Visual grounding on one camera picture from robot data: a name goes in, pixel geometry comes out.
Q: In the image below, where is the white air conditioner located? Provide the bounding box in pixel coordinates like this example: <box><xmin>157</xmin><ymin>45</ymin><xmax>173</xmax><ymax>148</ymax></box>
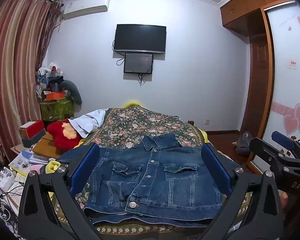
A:
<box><xmin>61</xmin><ymin>0</ymin><xmax>111</xmax><ymax>20</ymax></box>

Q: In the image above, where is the striped brown curtain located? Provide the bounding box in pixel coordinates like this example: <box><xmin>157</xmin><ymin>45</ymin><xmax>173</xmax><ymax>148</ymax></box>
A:
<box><xmin>0</xmin><ymin>0</ymin><xmax>63</xmax><ymax>172</ymax></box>

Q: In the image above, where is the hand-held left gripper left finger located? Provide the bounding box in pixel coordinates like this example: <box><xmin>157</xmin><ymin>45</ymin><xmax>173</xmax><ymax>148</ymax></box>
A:
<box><xmin>17</xmin><ymin>144</ymin><xmax>108</xmax><ymax>240</ymax></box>

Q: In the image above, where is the person's right hand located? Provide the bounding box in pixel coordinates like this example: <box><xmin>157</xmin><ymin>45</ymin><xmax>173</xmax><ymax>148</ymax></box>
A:
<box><xmin>280</xmin><ymin>191</ymin><xmax>289</xmax><ymax>209</ymax></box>

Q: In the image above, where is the white sliding door with hearts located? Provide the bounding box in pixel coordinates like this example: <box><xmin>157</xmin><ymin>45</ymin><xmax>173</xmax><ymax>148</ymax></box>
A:
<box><xmin>262</xmin><ymin>0</ymin><xmax>300</xmax><ymax>144</ymax></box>

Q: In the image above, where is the pile of clutter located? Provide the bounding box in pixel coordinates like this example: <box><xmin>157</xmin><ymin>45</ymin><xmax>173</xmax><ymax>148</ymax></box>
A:
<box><xmin>36</xmin><ymin>62</ymin><xmax>64</xmax><ymax>98</ymax></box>

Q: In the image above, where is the blue denim jacket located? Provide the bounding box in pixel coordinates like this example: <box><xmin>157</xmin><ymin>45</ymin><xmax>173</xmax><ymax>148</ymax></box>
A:
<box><xmin>57</xmin><ymin>133</ymin><xmax>242</xmax><ymax>227</ymax></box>

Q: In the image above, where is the brown cardboard box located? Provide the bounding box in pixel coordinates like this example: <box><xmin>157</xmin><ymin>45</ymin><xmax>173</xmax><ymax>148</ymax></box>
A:
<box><xmin>10</xmin><ymin>132</ymin><xmax>65</xmax><ymax>159</ymax></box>

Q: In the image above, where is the grey neck pillow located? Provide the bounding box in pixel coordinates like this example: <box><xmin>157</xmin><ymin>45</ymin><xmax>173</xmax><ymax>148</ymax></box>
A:
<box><xmin>59</xmin><ymin>80</ymin><xmax>83</xmax><ymax>105</ymax></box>

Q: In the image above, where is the black wall television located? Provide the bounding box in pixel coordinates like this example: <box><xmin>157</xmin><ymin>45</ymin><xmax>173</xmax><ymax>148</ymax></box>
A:
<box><xmin>114</xmin><ymin>24</ymin><xmax>167</xmax><ymax>54</ymax></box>

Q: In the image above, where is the red box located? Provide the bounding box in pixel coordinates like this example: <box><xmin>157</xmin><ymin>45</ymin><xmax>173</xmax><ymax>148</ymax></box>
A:
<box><xmin>19</xmin><ymin>120</ymin><xmax>45</xmax><ymax>139</ymax></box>

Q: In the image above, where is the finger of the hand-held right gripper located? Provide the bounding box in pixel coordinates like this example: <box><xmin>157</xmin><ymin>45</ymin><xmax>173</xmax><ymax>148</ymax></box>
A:
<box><xmin>271</xmin><ymin>131</ymin><xmax>300</xmax><ymax>153</ymax></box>
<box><xmin>249</xmin><ymin>137</ymin><xmax>300</xmax><ymax>171</ymax></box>

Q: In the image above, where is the stack of books and papers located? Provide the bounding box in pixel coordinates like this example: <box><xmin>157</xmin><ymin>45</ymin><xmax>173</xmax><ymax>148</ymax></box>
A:
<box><xmin>9</xmin><ymin>149</ymin><xmax>52</xmax><ymax>176</ymax></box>

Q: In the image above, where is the wooden wardrobe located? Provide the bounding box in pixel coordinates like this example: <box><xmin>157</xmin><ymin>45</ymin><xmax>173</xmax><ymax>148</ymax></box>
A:
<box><xmin>219</xmin><ymin>0</ymin><xmax>298</xmax><ymax>175</ymax></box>

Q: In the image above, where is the green patterned storage box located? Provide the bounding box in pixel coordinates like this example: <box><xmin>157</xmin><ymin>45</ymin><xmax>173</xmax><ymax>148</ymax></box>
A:
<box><xmin>39</xmin><ymin>97</ymin><xmax>74</xmax><ymax>122</ymax></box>

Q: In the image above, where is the dark grey box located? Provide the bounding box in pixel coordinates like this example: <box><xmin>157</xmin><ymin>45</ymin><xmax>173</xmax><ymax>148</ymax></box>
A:
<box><xmin>22</xmin><ymin>129</ymin><xmax>46</xmax><ymax>148</ymax></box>

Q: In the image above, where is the yellow soft toy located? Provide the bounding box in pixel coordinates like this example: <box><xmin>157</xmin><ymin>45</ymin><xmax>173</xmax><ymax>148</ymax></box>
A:
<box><xmin>46</xmin><ymin>160</ymin><xmax>61</xmax><ymax>174</ymax></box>

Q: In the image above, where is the white shirt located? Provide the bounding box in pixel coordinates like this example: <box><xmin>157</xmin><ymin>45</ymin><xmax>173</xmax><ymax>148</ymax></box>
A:
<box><xmin>69</xmin><ymin>109</ymin><xmax>108</xmax><ymax>139</ymax></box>

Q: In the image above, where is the green floral bedspread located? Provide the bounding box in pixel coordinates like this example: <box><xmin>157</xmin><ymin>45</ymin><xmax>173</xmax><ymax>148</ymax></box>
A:
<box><xmin>50</xmin><ymin>106</ymin><xmax>255</xmax><ymax>235</ymax></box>

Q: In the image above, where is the tangle of white cables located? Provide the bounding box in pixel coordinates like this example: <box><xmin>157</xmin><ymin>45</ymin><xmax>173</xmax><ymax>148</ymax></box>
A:
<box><xmin>0</xmin><ymin>167</ymin><xmax>24</xmax><ymax>222</ymax></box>

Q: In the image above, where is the orange box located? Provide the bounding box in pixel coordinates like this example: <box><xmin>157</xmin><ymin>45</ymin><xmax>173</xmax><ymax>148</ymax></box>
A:
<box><xmin>45</xmin><ymin>92</ymin><xmax>66</xmax><ymax>101</ymax></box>

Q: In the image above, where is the brown wooden door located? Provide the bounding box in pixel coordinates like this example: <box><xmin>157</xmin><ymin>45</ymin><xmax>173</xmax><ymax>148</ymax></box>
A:
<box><xmin>240</xmin><ymin>34</ymin><xmax>272</xmax><ymax>137</ymax></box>

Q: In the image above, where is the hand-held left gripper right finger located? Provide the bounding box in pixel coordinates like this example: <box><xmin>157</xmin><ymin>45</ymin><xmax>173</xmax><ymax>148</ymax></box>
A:
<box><xmin>197</xmin><ymin>142</ymin><xmax>284</xmax><ymax>240</ymax></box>

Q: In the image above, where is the small black wall monitor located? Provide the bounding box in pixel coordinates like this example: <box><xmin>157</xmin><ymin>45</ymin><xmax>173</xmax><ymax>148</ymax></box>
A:
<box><xmin>123</xmin><ymin>52</ymin><xmax>154</xmax><ymax>74</ymax></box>

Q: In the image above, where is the red plush toy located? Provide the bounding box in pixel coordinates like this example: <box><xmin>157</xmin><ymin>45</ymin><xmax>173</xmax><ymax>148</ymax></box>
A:
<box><xmin>46</xmin><ymin>121</ymin><xmax>82</xmax><ymax>149</ymax></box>

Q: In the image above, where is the grey backpack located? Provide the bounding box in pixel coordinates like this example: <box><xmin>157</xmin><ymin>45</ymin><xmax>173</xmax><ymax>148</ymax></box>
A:
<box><xmin>236</xmin><ymin>131</ymin><xmax>253</xmax><ymax>155</ymax></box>

